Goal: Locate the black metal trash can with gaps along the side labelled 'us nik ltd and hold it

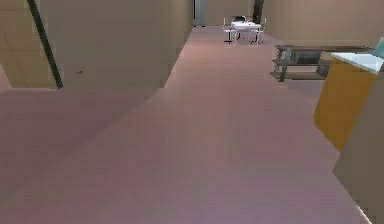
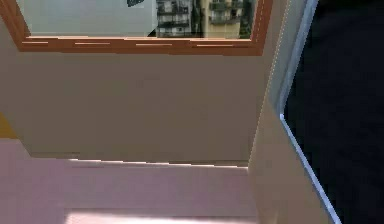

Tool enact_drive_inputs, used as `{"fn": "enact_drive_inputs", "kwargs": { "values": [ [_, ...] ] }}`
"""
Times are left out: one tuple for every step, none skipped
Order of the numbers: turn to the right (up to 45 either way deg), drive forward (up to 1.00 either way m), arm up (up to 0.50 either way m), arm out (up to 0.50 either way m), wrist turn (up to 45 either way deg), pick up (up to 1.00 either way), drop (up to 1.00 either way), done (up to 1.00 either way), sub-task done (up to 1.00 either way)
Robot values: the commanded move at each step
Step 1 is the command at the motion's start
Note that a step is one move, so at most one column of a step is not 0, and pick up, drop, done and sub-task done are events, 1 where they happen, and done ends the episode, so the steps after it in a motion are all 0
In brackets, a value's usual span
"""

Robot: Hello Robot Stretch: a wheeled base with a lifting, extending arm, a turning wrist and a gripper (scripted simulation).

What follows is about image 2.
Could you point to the orange framed window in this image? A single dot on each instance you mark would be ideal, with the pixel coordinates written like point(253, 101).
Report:
point(100, 20)

